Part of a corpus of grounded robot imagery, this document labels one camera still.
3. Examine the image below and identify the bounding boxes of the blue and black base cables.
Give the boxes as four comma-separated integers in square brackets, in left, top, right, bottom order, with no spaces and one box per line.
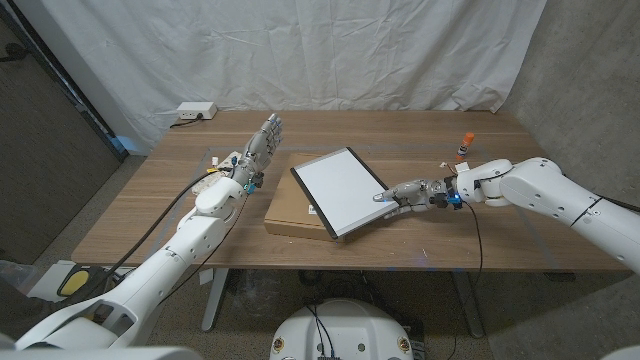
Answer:
[304,303,337,359]

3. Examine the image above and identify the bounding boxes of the orange-capped glue stick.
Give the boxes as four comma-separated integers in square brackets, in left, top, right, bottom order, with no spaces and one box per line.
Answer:
[455,131,475,161]

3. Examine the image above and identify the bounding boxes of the grey table leg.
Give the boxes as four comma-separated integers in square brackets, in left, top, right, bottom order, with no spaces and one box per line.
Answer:
[452,271,485,339]
[201,268,230,332]

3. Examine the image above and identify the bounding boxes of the small black-framed whiteboard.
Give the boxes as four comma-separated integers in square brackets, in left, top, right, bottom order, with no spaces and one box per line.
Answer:
[289,146,401,241]

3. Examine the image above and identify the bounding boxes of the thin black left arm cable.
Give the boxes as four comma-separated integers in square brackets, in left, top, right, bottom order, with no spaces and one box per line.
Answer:
[157,190,250,304]

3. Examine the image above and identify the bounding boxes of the white power outlet box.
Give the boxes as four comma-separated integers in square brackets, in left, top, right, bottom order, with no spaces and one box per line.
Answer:
[176,101,219,121]

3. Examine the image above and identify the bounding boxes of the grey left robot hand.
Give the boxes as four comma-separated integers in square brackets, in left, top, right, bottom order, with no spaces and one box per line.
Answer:
[229,113,284,194]

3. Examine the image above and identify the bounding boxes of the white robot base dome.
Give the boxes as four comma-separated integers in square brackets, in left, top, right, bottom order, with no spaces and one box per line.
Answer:
[269,298,415,360]

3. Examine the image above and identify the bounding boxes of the beige patterned flat packet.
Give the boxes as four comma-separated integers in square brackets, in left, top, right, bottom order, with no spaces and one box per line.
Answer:
[192,152,237,196]

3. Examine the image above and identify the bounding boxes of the black outlet box cord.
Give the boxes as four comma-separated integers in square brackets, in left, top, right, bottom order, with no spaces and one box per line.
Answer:
[168,114,204,130]

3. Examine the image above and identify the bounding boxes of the white backdrop cloth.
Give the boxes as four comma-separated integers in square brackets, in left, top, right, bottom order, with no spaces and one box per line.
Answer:
[12,0,549,156]

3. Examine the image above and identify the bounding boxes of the flat brown cardboard box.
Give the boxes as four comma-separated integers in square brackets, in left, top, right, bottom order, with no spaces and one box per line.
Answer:
[263,152,346,243]

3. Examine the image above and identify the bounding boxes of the yellow and black foot pedal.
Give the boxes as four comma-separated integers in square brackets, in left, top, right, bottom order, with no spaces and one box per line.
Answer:
[56,264,111,299]

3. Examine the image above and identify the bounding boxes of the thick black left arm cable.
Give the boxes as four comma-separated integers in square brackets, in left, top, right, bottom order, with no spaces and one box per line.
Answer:
[57,167,232,299]

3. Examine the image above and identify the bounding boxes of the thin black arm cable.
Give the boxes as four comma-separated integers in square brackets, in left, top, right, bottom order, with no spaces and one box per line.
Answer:
[157,190,250,304]
[449,202,484,360]

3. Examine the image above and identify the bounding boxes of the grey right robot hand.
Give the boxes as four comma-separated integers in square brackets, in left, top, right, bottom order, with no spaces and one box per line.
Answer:
[372,178,461,220]

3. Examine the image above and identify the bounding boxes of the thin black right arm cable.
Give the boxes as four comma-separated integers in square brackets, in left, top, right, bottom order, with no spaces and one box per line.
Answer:
[449,202,484,360]

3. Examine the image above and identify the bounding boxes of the white flat floor board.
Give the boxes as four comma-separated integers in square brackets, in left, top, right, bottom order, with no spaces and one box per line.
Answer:
[25,259,76,302]

